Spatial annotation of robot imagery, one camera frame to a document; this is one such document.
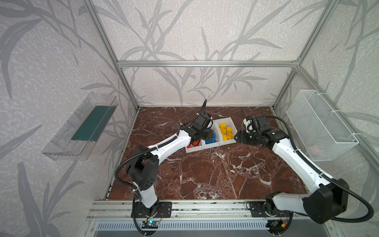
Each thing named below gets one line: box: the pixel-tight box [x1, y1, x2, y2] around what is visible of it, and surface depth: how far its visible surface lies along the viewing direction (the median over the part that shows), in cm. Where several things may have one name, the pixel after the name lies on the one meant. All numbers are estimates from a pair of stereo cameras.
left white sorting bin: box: [185, 139, 206, 154], surface depth 95 cm
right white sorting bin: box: [215, 117, 238, 146], surface depth 103 cm
